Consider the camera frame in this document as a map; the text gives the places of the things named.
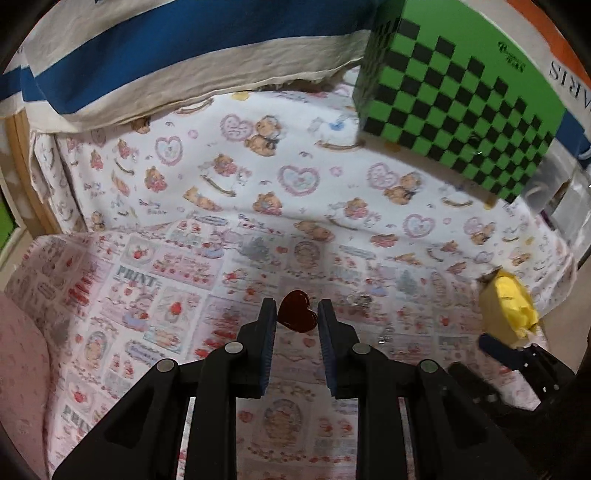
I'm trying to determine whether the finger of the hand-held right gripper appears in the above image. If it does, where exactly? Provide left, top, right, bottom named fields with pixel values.
left=478, top=333, right=575, bottom=408
left=449, top=362, right=539, bottom=414

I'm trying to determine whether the striped cloth with lettering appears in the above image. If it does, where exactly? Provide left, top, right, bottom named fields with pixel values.
left=0, top=0, right=591, bottom=160

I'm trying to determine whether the wooden frame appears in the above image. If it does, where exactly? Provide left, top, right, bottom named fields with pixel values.
left=7, top=111, right=61, bottom=236

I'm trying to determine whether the red heart-shaped jewelry piece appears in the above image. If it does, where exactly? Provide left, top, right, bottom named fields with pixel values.
left=278, top=291, right=319, bottom=333

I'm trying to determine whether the pink cushion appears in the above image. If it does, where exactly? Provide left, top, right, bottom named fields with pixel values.
left=0, top=295, right=51, bottom=462

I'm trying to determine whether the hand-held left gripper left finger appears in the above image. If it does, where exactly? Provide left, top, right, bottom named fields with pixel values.
left=52, top=298, right=278, bottom=480

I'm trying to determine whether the clear plastic jar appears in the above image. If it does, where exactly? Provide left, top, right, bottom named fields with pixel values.
left=524, top=152, right=573, bottom=217

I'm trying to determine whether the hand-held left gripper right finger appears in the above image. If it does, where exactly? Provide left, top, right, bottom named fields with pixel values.
left=318, top=298, right=539, bottom=480

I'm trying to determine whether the teddy bear printed cloth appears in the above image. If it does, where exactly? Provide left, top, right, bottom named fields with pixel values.
left=30, top=78, right=578, bottom=324

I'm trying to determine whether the green black checkered box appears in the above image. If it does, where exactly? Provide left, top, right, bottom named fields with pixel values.
left=353, top=0, right=568, bottom=204

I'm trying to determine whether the strawberry printed patchwork cloth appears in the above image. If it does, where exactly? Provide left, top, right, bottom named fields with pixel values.
left=4, top=217, right=573, bottom=480

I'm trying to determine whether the green board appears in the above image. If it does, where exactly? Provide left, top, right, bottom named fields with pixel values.
left=0, top=198, right=19, bottom=259

